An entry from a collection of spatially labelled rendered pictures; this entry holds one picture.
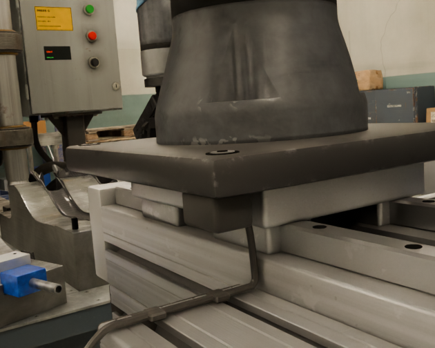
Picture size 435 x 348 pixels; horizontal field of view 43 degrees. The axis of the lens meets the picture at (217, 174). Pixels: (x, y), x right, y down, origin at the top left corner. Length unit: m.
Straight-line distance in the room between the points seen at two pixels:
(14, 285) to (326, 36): 0.53
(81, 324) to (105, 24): 1.19
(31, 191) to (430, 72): 7.41
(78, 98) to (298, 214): 1.49
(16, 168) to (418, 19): 7.27
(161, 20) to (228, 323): 0.66
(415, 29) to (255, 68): 8.06
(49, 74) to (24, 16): 0.18
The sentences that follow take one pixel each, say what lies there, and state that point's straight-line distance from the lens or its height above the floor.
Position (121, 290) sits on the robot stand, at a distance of 0.51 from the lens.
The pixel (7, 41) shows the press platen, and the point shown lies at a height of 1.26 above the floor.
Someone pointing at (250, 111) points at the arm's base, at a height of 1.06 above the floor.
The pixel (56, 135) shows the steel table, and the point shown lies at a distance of 4.70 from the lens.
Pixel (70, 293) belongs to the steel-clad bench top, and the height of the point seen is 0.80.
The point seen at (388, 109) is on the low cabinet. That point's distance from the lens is 7.98.
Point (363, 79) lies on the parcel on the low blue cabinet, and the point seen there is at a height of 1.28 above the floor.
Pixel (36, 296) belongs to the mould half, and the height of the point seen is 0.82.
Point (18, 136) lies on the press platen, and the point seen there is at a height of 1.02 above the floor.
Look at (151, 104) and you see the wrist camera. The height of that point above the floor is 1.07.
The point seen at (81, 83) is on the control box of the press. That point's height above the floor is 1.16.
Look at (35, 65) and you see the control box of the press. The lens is 1.74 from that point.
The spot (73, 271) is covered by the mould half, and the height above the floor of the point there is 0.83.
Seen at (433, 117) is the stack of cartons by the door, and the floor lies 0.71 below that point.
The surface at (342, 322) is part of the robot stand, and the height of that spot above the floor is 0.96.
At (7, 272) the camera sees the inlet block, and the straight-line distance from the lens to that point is 0.77.
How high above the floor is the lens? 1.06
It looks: 7 degrees down
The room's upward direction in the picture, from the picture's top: 4 degrees counter-clockwise
